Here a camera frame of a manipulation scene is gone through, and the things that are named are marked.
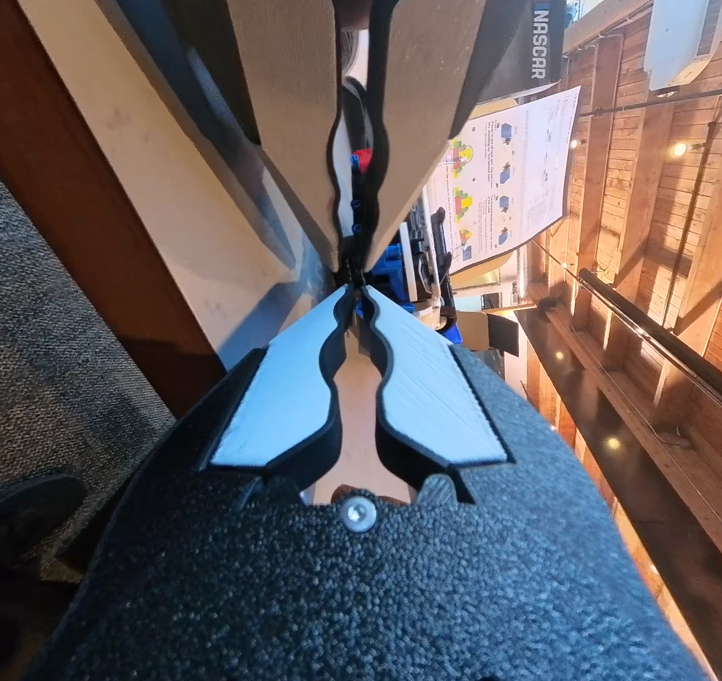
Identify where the toy brick race car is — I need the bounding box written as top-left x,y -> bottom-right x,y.
330,72 -> 466,349

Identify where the person's right hand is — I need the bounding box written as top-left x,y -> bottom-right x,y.
332,484 -> 410,506

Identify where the grey desk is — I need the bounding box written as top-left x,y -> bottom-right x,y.
0,0 -> 396,502

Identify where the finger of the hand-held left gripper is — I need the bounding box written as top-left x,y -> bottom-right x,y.
217,0 -> 343,273
364,0 -> 501,271

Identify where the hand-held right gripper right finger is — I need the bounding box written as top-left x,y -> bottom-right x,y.
361,286 -> 508,468

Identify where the white ceiling unit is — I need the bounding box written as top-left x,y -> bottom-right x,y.
643,0 -> 722,93

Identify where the wooden beam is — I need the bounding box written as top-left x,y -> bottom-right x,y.
0,0 -> 228,414

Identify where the instruction sign board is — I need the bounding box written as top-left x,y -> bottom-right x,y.
420,86 -> 582,288

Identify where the black ceiling pipe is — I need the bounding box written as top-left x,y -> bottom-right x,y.
578,266 -> 722,407

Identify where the black toy car box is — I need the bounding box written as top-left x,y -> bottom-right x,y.
476,0 -> 570,104

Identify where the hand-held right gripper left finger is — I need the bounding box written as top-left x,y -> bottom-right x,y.
209,285 -> 354,476

